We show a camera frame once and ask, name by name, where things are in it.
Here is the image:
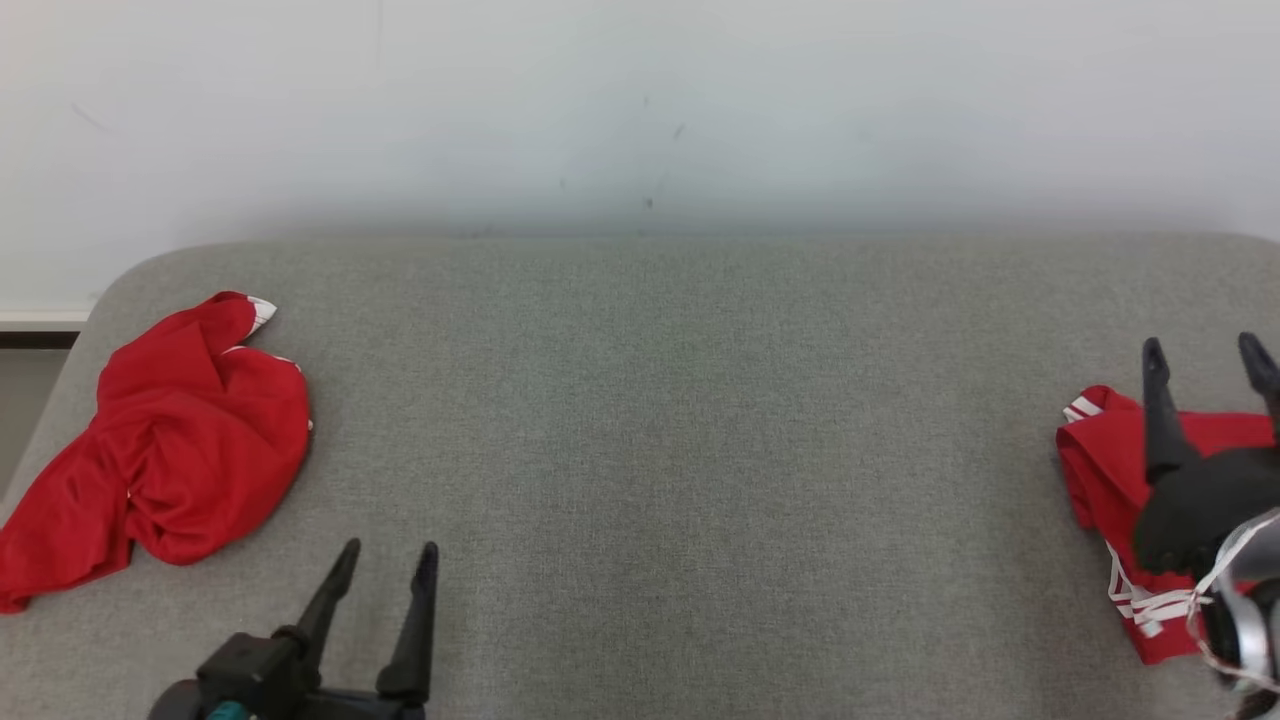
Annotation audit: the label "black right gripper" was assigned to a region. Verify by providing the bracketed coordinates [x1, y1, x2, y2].
[1132, 332, 1280, 580]

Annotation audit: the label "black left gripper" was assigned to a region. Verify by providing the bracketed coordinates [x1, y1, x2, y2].
[148, 538, 441, 720]

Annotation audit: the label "red Bulls basketball jersey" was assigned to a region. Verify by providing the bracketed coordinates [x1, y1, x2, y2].
[1056, 385, 1280, 666]

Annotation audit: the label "red shorts with white stripe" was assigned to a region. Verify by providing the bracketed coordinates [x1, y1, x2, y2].
[0, 291, 314, 614]

